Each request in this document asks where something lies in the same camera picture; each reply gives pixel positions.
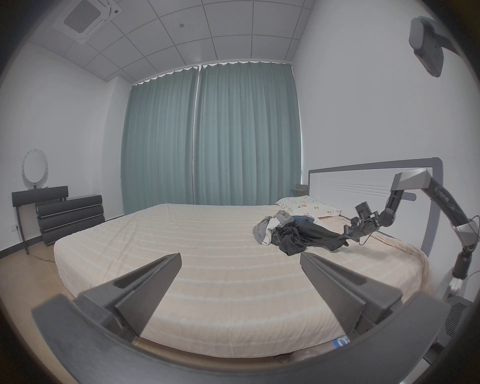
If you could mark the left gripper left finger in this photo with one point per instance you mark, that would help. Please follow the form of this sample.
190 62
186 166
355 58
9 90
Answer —
146 288

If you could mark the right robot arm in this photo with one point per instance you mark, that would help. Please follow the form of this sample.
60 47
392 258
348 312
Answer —
448 202

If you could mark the ceiling air conditioner unit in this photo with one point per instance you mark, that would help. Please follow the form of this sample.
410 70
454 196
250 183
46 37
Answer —
84 18

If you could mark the black T-shirt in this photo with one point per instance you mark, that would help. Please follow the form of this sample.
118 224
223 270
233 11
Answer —
311 236

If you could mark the grey bedside table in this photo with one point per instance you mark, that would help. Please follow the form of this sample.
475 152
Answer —
300 190

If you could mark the white printed pillow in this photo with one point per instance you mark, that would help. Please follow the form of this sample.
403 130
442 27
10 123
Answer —
307 206

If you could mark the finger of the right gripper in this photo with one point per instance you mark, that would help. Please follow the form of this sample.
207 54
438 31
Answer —
344 236

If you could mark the pile of clothes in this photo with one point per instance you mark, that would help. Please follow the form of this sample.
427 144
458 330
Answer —
268 227

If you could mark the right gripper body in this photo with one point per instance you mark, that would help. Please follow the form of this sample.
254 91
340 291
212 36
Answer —
365 227

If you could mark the blue-green curtain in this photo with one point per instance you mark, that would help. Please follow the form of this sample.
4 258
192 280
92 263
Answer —
157 150
247 135

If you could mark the bed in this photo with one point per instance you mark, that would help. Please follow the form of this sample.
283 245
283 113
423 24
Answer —
210 258

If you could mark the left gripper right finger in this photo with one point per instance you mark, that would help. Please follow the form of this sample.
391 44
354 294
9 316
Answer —
333 288

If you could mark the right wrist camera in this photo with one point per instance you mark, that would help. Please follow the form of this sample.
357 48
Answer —
364 210

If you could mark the round white mirror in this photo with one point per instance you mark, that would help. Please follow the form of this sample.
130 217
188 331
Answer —
35 168

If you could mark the black dressing table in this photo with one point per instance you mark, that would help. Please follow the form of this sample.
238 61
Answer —
37 197

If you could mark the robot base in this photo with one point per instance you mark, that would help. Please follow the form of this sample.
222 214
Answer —
455 318

